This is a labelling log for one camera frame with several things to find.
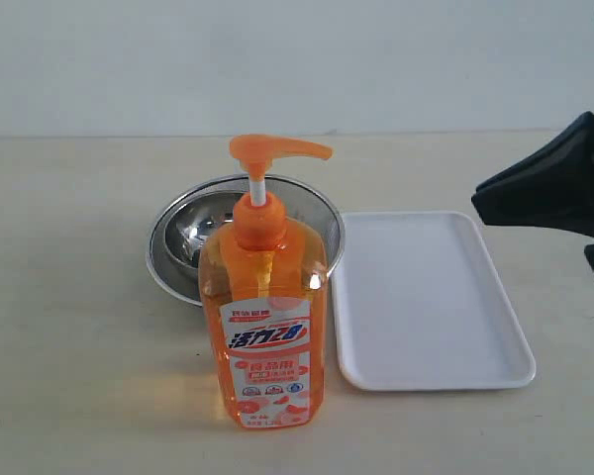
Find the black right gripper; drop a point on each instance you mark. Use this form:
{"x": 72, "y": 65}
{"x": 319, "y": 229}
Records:
{"x": 552, "y": 188}

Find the orange dish soap pump bottle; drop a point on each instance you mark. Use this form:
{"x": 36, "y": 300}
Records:
{"x": 263, "y": 282}

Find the small stainless steel bowl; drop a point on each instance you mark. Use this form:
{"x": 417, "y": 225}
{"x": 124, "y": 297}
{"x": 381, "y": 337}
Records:
{"x": 192, "y": 223}

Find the white rectangular plastic tray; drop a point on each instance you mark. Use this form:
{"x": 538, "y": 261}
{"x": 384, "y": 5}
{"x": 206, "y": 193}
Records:
{"x": 420, "y": 306}

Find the steel mesh strainer basket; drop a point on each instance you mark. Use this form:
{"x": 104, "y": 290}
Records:
{"x": 303, "y": 203}

